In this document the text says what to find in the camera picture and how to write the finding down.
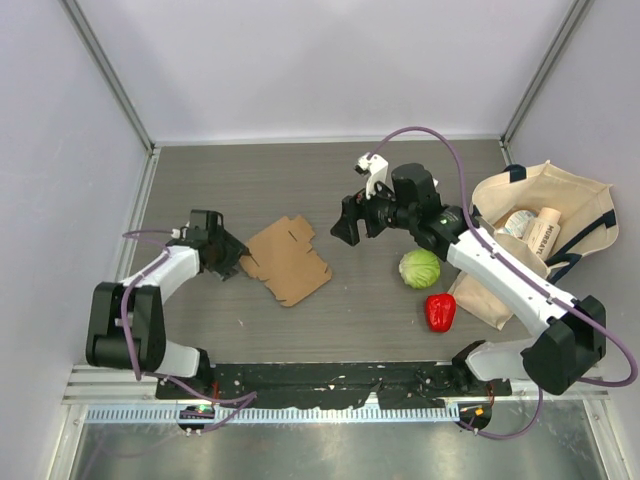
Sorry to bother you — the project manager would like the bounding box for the aluminium frame post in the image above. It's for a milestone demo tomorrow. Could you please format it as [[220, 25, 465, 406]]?
[[59, 0, 160, 156], [500, 0, 594, 151]]

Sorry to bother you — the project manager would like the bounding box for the beige lotion bottle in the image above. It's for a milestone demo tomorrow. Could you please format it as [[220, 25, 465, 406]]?
[[522, 207, 561, 260]]

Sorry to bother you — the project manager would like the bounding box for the white round package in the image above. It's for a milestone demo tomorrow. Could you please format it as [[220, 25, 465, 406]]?
[[501, 210, 537, 239]]

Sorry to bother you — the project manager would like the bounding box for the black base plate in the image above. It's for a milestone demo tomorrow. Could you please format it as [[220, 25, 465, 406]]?
[[181, 362, 512, 410]]

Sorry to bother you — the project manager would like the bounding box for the red bell pepper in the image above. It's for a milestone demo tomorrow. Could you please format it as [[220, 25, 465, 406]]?
[[425, 293, 457, 333]]

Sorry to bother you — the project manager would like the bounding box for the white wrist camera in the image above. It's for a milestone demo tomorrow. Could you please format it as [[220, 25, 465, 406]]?
[[167, 225, 196, 245], [354, 153, 388, 199]]

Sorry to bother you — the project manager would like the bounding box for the white slotted cable duct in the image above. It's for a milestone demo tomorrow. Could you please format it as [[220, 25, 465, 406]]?
[[85, 404, 460, 425]]

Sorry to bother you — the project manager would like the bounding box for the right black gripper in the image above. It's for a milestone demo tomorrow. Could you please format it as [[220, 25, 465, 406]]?
[[331, 175, 417, 246]]

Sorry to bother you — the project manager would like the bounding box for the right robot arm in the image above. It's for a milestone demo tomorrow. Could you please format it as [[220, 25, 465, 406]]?
[[331, 155, 606, 395]]

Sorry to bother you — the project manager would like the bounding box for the green cabbage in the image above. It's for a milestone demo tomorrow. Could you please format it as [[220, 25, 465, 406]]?
[[398, 249, 441, 289]]

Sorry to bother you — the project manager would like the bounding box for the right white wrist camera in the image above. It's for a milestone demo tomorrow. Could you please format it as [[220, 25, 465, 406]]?
[[354, 153, 388, 199]]

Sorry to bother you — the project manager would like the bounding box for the brown cardboard paper box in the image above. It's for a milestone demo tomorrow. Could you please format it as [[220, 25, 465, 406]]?
[[240, 215, 332, 307]]

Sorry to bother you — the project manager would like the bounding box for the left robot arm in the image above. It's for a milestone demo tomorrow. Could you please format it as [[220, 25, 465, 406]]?
[[85, 209, 250, 399]]

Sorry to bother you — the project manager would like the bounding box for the left aluminium frame post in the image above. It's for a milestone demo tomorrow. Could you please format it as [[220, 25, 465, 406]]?
[[59, 0, 160, 156]]

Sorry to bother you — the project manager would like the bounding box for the beige canvas tote bag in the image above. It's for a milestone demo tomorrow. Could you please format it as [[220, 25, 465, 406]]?
[[446, 159, 621, 332]]

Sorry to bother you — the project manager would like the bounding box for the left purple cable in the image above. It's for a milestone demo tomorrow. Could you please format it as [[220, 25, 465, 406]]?
[[117, 228, 259, 459]]

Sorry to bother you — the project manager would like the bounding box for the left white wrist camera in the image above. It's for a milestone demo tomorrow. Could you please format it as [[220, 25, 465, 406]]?
[[167, 225, 196, 245]]

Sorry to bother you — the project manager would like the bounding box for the right aluminium frame post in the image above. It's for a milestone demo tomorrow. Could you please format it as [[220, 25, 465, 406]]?
[[500, 0, 594, 151]]

